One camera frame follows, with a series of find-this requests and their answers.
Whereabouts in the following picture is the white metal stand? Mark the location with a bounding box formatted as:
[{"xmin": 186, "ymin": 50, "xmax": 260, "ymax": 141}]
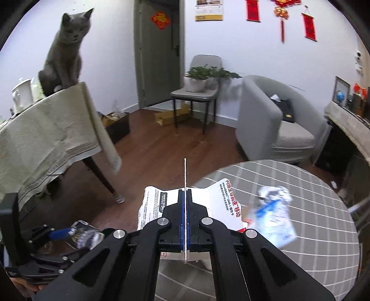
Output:
[{"xmin": 345, "ymin": 197, "xmax": 369, "ymax": 216}]

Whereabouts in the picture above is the black storage box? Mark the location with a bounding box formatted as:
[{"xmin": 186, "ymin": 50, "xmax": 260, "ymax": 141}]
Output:
[{"xmin": 100, "ymin": 111, "xmax": 130, "ymax": 145}]

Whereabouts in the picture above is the potted plant large white pot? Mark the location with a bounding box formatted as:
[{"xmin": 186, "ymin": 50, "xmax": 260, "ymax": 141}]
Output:
[{"xmin": 184, "ymin": 66, "xmax": 216, "ymax": 93}]

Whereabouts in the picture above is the round table, grey checked cloth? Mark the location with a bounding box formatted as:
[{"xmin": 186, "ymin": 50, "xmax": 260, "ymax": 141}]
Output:
[{"xmin": 154, "ymin": 160, "xmax": 360, "ymax": 301}]

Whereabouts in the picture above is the red hanging scroll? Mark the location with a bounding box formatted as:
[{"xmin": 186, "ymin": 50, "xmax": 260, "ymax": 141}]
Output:
[
  {"xmin": 301, "ymin": 9, "xmax": 318, "ymax": 42},
  {"xmin": 246, "ymin": 0, "xmax": 261, "ymax": 23}
]

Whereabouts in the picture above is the white cardboard package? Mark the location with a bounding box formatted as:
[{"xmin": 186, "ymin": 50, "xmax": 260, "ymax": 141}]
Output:
[{"xmin": 137, "ymin": 158, "xmax": 253, "ymax": 264}]

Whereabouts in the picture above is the grey dining chair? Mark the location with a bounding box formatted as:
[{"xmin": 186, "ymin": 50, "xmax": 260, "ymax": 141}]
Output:
[{"xmin": 170, "ymin": 55, "xmax": 223, "ymax": 135}]

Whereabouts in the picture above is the trailing plant small pot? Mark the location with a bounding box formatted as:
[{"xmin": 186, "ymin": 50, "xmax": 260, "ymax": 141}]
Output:
[{"xmin": 207, "ymin": 67, "xmax": 243, "ymax": 90}]

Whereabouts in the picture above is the dark wooden table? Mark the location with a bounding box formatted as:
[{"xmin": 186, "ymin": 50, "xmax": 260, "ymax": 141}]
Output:
[{"xmin": 82, "ymin": 156, "xmax": 125, "ymax": 204}]

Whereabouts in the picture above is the table with beige cloth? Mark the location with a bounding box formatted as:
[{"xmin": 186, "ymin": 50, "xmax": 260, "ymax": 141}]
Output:
[{"xmin": 0, "ymin": 82, "xmax": 122, "ymax": 209}]

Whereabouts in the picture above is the white kettle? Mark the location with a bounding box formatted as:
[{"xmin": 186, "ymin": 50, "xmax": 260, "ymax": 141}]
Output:
[{"xmin": 12, "ymin": 78, "xmax": 33, "ymax": 113}]

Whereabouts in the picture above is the clear plastic wrapper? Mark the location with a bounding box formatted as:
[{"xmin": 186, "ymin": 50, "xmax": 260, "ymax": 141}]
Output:
[{"xmin": 69, "ymin": 220, "xmax": 105, "ymax": 250}]

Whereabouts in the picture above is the person's left hand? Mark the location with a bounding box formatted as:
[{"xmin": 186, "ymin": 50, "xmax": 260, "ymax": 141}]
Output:
[{"xmin": 13, "ymin": 281, "xmax": 48, "ymax": 294}]

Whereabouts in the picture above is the grey door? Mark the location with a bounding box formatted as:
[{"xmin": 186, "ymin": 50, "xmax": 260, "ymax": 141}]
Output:
[{"xmin": 133, "ymin": 0, "xmax": 185, "ymax": 110}]

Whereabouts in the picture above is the blue white plastic wrapper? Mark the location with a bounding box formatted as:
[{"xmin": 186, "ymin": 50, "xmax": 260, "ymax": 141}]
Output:
[{"xmin": 254, "ymin": 200, "xmax": 298, "ymax": 249}]

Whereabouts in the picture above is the grey armchair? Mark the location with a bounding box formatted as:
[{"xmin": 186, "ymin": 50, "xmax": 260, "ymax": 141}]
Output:
[{"xmin": 235, "ymin": 75, "xmax": 331, "ymax": 166}]

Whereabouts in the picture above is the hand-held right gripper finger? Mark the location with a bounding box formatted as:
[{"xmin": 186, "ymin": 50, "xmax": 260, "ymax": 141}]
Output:
[
  {"xmin": 33, "ymin": 188, "xmax": 185, "ymax": 301},
  {"xmin": 186, "ymin": 188, "xmax": 337, "ymax": 301}
]

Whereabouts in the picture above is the red knot wall ornament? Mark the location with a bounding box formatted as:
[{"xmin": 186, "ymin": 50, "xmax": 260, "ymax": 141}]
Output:
[{"xmin": 270, "ymin": 0, "xmax": 302, "ymax": 43}]

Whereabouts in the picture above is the black bag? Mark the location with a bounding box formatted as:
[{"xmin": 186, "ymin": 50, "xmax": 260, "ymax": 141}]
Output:
[{"xmin": 270, "ymin": 98, "xmax": 295, "ymax": 123}]

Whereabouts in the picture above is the wall calendar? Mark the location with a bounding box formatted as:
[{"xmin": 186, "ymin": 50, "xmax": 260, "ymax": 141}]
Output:
[{"xmin": 195, "ymin": 0, "xmax": 224, "ymax": 22}]

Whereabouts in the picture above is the grey cat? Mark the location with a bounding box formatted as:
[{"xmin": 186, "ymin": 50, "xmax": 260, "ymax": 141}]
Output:
[{"xmin": 38, "ymin": 8, "xmax": 94, "ymax": 97}]

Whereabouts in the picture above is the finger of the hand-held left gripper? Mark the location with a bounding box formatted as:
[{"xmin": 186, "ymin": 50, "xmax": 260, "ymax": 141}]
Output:
[
  {"xmin": 7, "ymin": 248, "xmax": 96, "ymax": 285},
  {"xmin": 29, "ymin": 225, "xmax": 73, "ymax": 246}
]

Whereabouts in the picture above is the picture frame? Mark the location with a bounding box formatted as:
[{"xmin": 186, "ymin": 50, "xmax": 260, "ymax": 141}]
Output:
[{"xmin": 332, "ymin": 76, "xmax": 351, "ymax": 106}]

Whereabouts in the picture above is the side counter with fringed cloth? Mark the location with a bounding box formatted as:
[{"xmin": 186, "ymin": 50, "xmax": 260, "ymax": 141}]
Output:
[{"xmin": 324, "ymin": 101, "xmax": 370, "ymax": 167}]

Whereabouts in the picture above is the red diamond door decoration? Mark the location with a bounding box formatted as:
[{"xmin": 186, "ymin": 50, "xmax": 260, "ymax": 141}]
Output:
[{"xmin": 150, "ymin": 11, "xmax": 171, "ymax": 30}]

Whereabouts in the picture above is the cardboard box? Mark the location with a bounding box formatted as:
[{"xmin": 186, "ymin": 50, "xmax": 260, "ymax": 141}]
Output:
[{"xmin": 154, "ymin": 103, "xmax": 191, "ymax": 127}]

